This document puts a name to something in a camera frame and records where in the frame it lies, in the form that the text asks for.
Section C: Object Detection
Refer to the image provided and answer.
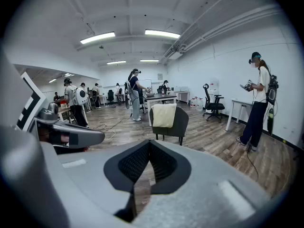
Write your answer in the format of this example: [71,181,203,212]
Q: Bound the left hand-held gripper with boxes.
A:
[14,71,105,149]

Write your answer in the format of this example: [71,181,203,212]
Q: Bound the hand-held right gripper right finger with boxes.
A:
[133,139,283,228]

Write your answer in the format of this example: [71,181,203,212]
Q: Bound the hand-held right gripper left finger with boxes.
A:
[40,139,151,228]

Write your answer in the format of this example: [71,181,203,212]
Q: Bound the dark grey armchair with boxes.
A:
[149,105,190,146]

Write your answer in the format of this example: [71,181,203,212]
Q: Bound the cream yellow checked clothes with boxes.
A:
[151,103,178,129]

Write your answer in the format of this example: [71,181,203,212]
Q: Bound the wooden table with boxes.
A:
[57,104,76,123]

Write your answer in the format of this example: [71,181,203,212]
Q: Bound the white dome backpack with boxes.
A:
[72,86,88,106]

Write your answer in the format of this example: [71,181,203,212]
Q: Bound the black green hanging pouch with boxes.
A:
[267,107,275,135]

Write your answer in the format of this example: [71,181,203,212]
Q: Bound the small white desk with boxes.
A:
[225,98,254,132]

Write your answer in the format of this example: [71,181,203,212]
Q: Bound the whiteboard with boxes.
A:
[138,79,152,90]

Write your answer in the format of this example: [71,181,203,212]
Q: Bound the dark table with white legs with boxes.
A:
[143,93,178,127]

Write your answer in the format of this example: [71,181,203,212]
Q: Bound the long white desk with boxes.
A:
[170,90,190,105]

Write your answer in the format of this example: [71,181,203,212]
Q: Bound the white water dispenser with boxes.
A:
[209,77,220,102]

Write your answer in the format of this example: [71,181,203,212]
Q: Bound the black backpack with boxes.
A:
[265,74,280,106]

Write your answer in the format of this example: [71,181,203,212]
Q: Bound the ceiling pipe run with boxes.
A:
[163,5,285,59]

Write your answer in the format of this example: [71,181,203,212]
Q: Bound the white floor cable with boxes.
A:
[94,114,133,142]

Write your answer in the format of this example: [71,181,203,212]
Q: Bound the black floor cable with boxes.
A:
[246,148,260,182]

